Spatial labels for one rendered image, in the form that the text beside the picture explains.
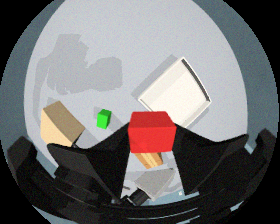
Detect red block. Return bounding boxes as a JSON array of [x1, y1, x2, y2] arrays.
[[128, 111, 177, 153]]

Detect green block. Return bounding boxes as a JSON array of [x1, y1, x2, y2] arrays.
[[97, 109, 112, 129]]

